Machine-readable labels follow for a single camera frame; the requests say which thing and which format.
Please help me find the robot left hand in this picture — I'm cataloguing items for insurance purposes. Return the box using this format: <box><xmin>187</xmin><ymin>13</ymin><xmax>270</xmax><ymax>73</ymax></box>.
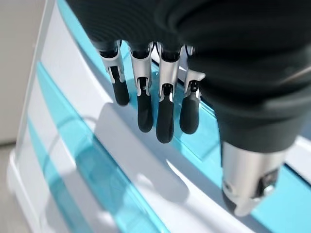
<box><xmin>67</xmin><ymin>0</ymin><xmax>311</xmax><ymax>218</ymax></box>

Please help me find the blue front cart drawer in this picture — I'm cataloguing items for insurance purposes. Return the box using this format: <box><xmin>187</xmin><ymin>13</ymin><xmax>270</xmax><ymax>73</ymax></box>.
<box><xmin>19</xmin><ymin>116</ymin><xmax>117</xmax><ymax>233</ymax></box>
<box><xmin>29</xmin><ymin>62</ymin><xmax>256</xmax><ymax>233</ymax></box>
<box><xmin>41</xmin><ymin>0</ymin><xmax>311</xmax><ymax>233</ymax></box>

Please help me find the white medical cart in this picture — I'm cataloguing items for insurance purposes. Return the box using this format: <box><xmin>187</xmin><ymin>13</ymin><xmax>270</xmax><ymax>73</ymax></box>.
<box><xmin>6</xmin><ymin>0</ymin><xmax>311</xmax><ymax>233</ymax></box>

